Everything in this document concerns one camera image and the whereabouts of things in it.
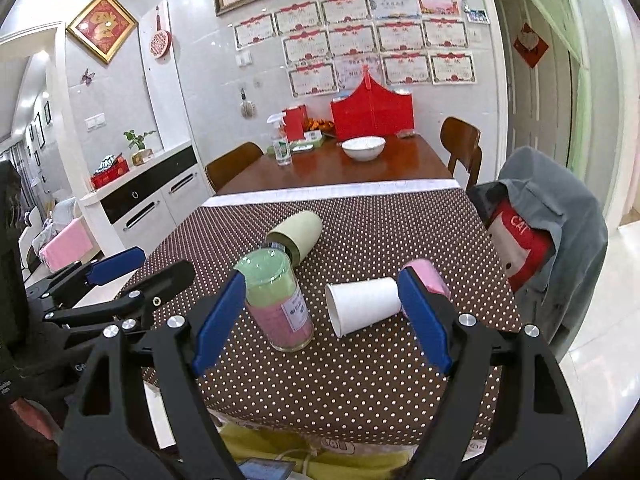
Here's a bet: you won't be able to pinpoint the clear cup pink green paper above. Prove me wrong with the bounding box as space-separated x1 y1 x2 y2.
234 248 314 352

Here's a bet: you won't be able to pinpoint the blue black cup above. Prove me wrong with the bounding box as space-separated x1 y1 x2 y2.
262 240 286 252

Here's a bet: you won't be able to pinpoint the pale green plastic cup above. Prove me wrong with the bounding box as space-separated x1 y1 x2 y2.
265 210 322 268

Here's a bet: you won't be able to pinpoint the white paper cup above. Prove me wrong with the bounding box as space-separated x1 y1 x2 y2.
326 278 401 338

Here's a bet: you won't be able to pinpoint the pink cloth on sofa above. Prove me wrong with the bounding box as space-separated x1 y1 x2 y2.
39 218 96 272

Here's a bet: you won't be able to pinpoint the white black sideboard cabinet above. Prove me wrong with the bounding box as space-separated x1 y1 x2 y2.
79 141 213 256

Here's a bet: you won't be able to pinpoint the red box on cabinet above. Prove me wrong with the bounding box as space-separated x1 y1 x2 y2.
91 154 129 190

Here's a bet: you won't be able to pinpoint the small potted plant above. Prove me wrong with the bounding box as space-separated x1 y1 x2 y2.
124 129 156 167

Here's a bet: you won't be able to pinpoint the smartphone with blue screen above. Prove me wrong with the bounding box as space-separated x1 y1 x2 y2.
239 458 295 480

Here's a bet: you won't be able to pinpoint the left wooden chair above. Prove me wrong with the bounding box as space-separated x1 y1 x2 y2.
205 142 264 192

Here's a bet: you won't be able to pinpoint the wooden chair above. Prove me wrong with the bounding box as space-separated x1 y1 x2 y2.
440 117 483 190
205 142 264 192

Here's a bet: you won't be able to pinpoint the brown polka dot tablecloth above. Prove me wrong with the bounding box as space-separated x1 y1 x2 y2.
138 188 521 445

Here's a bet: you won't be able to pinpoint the yellow cloth under table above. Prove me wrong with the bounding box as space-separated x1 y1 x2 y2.
219 424 416 479

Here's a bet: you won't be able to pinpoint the red cat cushion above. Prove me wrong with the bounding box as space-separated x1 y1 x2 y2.
488 200 553 292

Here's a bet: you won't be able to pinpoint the clear spray bottle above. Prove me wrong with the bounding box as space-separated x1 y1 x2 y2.
267 113 292 166

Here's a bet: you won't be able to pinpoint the green tray on table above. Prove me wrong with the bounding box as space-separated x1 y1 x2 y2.
290 131 324 153

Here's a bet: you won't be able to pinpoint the small red gift bag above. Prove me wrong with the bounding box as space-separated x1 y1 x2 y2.
283 104 308 142

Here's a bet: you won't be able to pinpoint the red gold framed picture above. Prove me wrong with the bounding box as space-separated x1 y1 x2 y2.
66 0 138 65

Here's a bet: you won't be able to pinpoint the grey jacket on chair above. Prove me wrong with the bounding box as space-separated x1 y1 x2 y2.
468 146 608 360

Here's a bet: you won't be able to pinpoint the oranges on table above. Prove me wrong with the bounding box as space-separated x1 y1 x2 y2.
304 118 335 136

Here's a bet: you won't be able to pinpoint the white ceramic bowl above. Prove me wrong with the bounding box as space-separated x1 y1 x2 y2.
341 136 386 162

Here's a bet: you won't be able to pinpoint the large red gift box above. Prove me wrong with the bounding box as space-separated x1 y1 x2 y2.
331 66 414 142

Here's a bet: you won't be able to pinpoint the right wooden chair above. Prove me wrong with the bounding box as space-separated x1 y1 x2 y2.
440 117 483 190

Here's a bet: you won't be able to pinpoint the red diamond door decoration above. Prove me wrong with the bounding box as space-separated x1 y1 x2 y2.
513 23 549 70

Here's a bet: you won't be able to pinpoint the green door curtain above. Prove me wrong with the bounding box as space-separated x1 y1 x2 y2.
530 0 592 180

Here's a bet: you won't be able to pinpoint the hanging wall bottle ornament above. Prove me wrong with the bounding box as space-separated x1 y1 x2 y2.
240 88 256 119

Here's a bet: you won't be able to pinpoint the red round wall ornament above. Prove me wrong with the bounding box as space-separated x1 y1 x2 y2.
150 6 171 60

